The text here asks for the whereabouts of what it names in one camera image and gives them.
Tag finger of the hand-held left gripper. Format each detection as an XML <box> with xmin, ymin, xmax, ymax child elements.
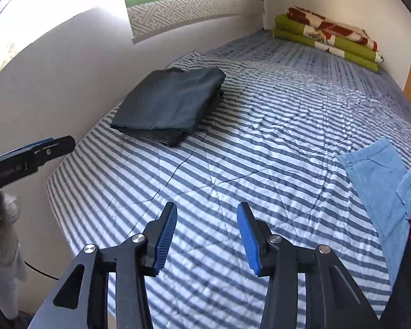
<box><xmin>21</xmin><ymin>136</ymin><xmax>76</xmax><ymax>175</ymax></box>

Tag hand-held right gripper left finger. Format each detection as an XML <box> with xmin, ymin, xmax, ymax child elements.
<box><xmin>29</xmin><ymin>202</ymin><xmax>178</xmax><ymax>329</ymax></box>

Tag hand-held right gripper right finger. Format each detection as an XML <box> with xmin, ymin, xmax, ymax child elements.
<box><xmin>237</xmin><ymin>202</ymin><xmax>377</xmax><ymax>329</ymax></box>

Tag navy blue pants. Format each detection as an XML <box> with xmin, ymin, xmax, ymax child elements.
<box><xmin>110</xmin><ymin>67</ymin><xmax>227</xmax><ymax>132</ymax></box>

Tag blue white striped bedspread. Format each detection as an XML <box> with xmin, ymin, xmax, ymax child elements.
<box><xmin>46</xmin><ymin>29</ymin><xmax>411</xmax><ymax>329</ymax></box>

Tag light blue denim garment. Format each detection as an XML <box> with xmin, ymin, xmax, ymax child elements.
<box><xmin>338</xmin><ymin>136</ymin><xmax>411</xmax><ymax>278</ymax></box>

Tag green folded blanket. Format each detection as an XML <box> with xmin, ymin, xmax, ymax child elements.
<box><xmin>273</xmin><ymin>14</ymin><xmax>384</xmax><ymax>73</ymax></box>

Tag red floral folded blanket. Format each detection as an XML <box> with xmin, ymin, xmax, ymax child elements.
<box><xmin>286</xmin><ymin>6</ymin><xmax>378</xmax><ymax>52</ymax></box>

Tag black cable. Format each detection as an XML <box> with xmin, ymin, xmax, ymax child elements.
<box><xmin>24</xmin><ymin>261</ymin><xmax>59</xmax><ymax>280</ymax></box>

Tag landscape wall poster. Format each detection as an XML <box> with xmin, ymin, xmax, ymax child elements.
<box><xmin>119</xmin><ymin>0</ymin><xmax>264</xmax><ymax>44</ymax></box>

